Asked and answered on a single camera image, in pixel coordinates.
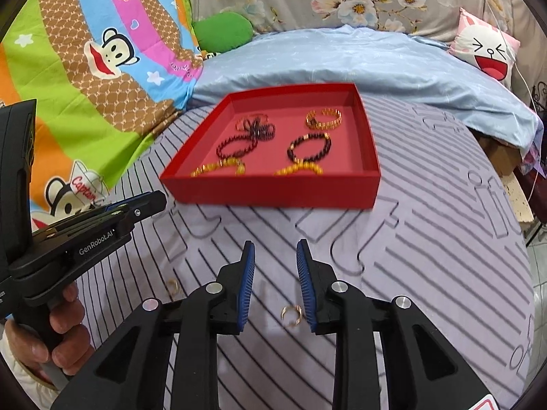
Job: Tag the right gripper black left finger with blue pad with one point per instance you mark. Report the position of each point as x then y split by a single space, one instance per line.
165 355

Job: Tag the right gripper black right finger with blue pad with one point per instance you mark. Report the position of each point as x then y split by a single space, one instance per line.
388 353

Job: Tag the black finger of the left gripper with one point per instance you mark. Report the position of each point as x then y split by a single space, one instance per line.
129 211

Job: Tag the thin gold bangle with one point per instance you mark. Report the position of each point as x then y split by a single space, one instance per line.
249 122

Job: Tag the lilac striped bed sheet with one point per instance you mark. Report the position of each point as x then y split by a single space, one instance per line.
442 232

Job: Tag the cartoon monkey colourful blanket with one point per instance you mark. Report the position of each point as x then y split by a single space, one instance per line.
108 76

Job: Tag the red cardboard tray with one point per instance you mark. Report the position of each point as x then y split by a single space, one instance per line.
348 178

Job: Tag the green plush cushion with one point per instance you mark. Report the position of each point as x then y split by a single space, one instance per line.
223 32

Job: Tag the light blue pillow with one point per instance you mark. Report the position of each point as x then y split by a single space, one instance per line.
392 64

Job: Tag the white pink cat cushion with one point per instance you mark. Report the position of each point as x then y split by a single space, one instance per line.
485 47

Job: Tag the black bead bracelet gold charms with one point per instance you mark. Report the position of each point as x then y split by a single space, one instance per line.
310 148

